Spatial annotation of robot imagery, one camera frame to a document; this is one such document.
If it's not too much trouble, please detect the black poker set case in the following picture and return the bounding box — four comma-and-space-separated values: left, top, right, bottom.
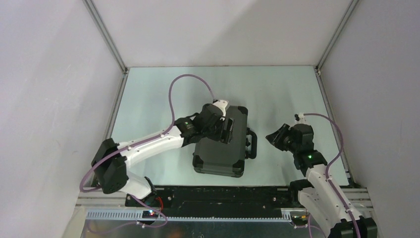
192, 106, 258, 178

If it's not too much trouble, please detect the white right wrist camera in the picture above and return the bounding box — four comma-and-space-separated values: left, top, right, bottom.
294, 113, 308, 124

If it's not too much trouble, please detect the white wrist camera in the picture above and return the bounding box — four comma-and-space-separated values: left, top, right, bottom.
294, 113, 308, 124
212, 100, 229, 117

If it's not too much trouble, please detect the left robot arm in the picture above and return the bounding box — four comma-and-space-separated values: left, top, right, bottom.
92, 100, 234, 201

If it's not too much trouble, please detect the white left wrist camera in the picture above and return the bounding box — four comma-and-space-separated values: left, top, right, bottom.
212, 100, 229, 117

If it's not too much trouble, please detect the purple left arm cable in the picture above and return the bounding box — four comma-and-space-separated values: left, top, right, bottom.
80, 73, 215, 231

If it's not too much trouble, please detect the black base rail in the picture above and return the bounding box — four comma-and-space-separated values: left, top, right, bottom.
126, 183, 315, 219

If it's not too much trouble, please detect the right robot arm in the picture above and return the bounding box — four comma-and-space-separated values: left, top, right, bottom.
265, 123, 378, 238

